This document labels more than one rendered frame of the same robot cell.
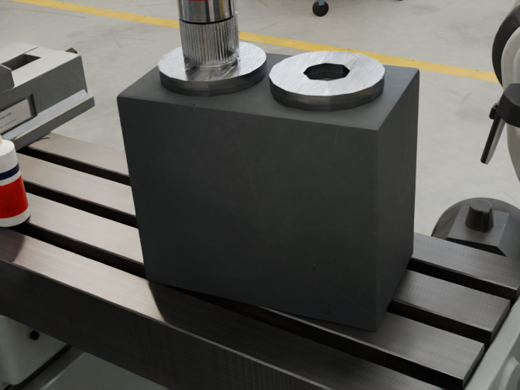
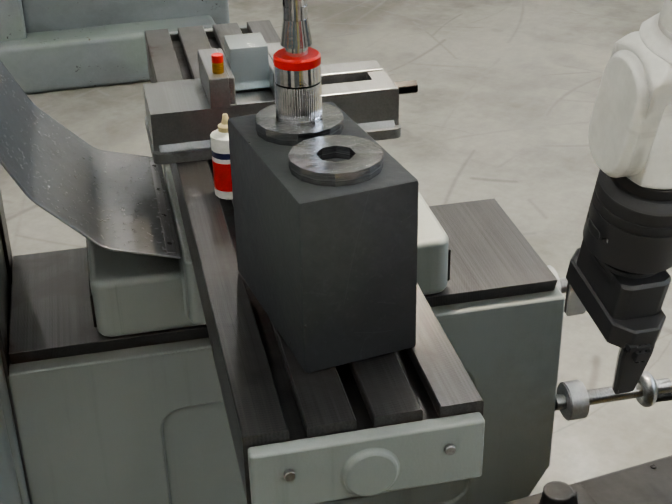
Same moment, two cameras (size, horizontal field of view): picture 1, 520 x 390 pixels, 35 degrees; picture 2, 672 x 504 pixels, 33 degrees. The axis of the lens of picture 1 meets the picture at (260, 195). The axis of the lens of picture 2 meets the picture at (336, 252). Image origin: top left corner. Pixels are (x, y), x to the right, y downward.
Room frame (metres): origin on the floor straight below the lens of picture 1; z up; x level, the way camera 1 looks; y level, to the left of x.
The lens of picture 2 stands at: (-0.12, -0.73, 1.57)
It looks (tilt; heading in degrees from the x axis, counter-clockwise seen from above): 29 degrees down; 43
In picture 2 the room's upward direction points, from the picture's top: 1 degrees counter-clockwise
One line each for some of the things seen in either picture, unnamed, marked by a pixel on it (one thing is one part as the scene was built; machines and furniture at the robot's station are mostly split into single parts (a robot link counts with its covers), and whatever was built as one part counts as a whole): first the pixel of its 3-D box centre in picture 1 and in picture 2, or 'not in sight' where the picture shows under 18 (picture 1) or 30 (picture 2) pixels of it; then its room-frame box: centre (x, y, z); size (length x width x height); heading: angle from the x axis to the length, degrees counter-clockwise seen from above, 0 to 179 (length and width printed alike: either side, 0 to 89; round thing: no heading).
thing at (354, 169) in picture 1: (275, 173); (319, 224); (0.62, -0.01, 1.03); 0.22 x 0.12 x 0.20; 64
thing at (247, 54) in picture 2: not in sight; (246, 61); (0.90, 0.38, 1.04); 0.06 x 0.05 x 0.06; 55
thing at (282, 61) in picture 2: not in sight; (297, 58); (0.64, 0.03, 1.19); 0.05 x 0.05 x 0.01
